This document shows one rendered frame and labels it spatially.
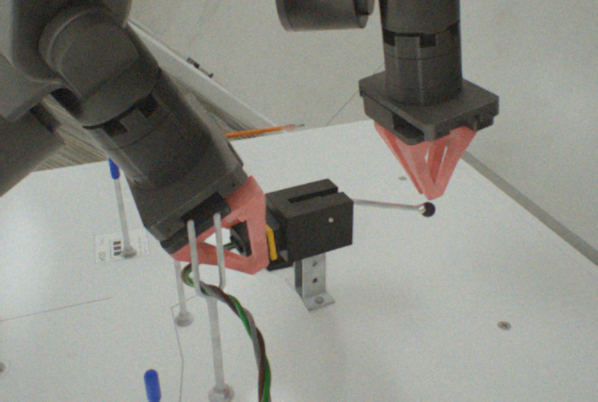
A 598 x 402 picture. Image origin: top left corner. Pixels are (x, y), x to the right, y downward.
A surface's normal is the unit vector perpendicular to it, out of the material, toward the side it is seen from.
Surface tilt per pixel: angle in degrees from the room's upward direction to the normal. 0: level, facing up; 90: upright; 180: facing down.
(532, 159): 0
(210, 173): 20
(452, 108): 39
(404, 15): 65
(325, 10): 75
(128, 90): 102
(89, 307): 48
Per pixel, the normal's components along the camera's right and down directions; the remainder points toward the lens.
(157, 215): -0.43, -0.63
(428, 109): -0.15, -0.83
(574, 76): -0.71, -0.47
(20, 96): -0.04, -0.27
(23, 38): 0.67, 0.71
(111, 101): 0.30, 0.57
